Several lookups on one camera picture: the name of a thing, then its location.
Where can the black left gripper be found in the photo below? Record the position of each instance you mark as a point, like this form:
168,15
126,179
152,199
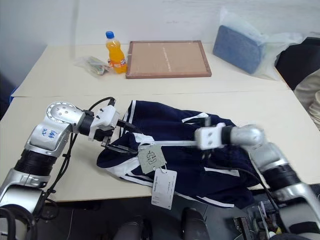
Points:
101,136

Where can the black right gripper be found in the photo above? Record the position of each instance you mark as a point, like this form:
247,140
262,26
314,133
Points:
207,156

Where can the navy blue white-striped jacket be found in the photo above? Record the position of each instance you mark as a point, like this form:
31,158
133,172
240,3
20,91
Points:
190,160

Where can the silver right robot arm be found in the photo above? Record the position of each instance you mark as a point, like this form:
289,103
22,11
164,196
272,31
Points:
268,155

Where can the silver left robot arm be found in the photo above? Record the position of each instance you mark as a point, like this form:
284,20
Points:
47,136

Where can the grey-green paper hang tag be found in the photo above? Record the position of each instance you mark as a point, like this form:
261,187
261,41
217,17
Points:
152,158

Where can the white paper hang tag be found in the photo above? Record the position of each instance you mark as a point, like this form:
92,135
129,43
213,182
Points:
163,187

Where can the clear bag of small items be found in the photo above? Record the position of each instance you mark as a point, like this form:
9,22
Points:
93,65

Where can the blue pad in plastic bag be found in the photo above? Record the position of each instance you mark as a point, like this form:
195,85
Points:
237,48

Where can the orange soda bottle blue cap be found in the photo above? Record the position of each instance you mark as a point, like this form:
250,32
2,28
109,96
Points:
116,56

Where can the dark rounded shape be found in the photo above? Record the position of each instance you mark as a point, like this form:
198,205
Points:
132,230
195,225

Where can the beige cloth bundle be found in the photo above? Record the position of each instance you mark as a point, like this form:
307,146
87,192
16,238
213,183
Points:
308,97

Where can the black chair back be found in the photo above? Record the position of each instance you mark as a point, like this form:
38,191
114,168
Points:
297,65

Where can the blue box corner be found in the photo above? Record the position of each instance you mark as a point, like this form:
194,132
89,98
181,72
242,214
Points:
13,96

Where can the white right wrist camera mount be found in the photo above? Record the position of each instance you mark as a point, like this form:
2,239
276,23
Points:
208,137

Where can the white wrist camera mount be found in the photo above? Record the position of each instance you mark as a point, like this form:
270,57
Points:
106,115
208,137

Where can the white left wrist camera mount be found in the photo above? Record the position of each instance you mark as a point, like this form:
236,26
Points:
106,115

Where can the cork board wooden frame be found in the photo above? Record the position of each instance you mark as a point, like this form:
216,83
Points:
167,58

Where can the metal bracket assembly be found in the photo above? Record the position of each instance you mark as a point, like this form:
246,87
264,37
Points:
257,220

